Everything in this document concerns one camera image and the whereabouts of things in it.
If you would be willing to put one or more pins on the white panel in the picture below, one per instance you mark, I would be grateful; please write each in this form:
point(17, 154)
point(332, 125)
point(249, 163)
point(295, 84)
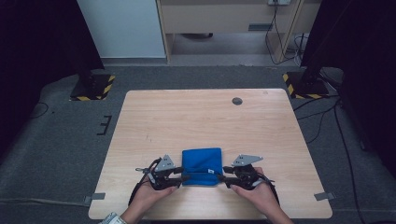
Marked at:
point(124, 28)

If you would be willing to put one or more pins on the blue cloth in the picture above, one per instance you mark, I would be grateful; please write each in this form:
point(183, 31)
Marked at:
point(200, 161)

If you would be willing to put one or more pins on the black curtain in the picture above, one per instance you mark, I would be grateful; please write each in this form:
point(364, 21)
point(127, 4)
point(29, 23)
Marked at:
point(367, 62)
point(37, 56)

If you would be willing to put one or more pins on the person's right hand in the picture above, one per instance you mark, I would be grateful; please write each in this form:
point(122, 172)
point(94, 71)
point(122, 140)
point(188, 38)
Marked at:
point(261, 196)

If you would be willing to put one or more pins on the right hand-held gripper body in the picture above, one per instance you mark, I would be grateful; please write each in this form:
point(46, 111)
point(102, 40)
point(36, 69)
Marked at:
point(249, 177)

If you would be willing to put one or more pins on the grey round table grommet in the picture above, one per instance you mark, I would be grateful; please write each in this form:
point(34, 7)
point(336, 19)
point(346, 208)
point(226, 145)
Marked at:
point(237, 101)

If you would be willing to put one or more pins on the black striped stand base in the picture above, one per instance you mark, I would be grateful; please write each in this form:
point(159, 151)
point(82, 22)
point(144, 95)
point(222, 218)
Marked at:
point(306, 87)
point(93, 88)

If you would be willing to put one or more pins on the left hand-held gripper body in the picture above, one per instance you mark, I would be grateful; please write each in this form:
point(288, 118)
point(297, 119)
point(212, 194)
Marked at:
point(162, 179)

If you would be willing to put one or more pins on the beige wooden cabinet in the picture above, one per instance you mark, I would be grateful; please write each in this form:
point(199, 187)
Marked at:
point(218, 17)

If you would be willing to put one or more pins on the person's left hand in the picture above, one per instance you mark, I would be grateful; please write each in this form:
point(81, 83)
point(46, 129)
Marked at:
point(148, 196)

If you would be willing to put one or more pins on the grey tape piece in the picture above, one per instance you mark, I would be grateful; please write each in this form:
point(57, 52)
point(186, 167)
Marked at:
point(324, 196)
point(97, 196)

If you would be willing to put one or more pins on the white power strip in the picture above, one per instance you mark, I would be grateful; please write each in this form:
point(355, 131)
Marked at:
point(278, 2)

